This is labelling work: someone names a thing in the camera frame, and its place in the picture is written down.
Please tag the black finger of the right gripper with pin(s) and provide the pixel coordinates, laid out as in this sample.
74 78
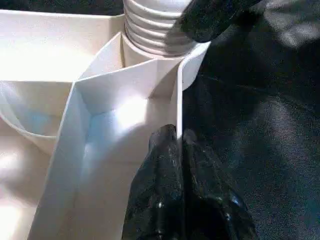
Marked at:
210 17

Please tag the white plastic table top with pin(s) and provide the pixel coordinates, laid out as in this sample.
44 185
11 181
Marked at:
115 100

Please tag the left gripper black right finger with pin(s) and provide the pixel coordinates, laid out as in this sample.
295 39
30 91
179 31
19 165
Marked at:
215 200

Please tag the black plastic mat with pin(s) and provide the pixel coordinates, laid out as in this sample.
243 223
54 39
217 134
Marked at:
260 125

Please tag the white plastic table leg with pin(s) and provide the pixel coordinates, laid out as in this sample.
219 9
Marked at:
152 27

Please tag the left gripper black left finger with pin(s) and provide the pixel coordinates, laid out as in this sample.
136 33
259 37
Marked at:
155 195

